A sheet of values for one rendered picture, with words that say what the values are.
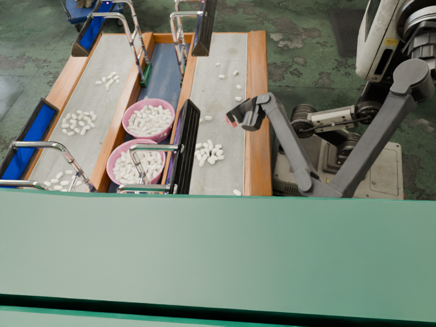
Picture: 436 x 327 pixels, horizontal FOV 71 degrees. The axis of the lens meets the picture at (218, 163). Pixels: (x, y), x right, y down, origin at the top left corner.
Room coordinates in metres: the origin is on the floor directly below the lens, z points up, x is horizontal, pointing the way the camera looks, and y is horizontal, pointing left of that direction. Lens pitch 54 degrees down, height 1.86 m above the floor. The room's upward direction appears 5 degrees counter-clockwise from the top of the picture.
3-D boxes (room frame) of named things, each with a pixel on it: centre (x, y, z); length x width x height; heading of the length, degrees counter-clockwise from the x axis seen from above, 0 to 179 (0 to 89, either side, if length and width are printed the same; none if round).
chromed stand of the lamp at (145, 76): (1.57, 0.47, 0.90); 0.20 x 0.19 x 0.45; 172
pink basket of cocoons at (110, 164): (0.84, 0.37, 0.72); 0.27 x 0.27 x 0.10
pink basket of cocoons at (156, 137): (1.12, 0.33, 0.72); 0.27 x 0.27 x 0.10
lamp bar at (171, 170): (0.54, 0.13, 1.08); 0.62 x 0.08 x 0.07; 172
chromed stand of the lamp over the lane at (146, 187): (0.55, 0.21, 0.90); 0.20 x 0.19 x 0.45; 172
